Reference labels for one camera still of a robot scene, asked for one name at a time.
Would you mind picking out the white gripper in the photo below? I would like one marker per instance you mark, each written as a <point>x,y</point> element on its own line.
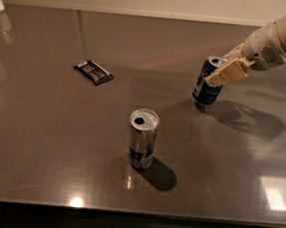
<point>263,47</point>

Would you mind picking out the blue pepsi can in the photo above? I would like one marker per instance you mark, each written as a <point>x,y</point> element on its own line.
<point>203,93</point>

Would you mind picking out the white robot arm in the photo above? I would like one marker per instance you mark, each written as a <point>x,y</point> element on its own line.
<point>281,28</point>

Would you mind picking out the silver redbull can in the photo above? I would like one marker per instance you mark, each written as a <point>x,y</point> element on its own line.
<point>143,133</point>

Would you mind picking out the black snack packet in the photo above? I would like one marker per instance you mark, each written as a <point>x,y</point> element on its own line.
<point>94,72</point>

